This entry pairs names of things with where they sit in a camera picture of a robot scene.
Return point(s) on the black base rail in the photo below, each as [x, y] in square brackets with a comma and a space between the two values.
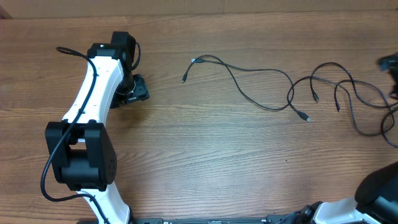
[270, 219]

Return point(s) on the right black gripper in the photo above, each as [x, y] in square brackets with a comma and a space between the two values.
[387, 63]

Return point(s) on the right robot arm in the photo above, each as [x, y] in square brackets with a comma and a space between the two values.
[375, 200]

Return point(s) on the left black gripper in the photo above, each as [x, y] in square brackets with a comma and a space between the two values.
[142, 92]

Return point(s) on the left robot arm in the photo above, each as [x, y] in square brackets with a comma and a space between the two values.
[82, 161]

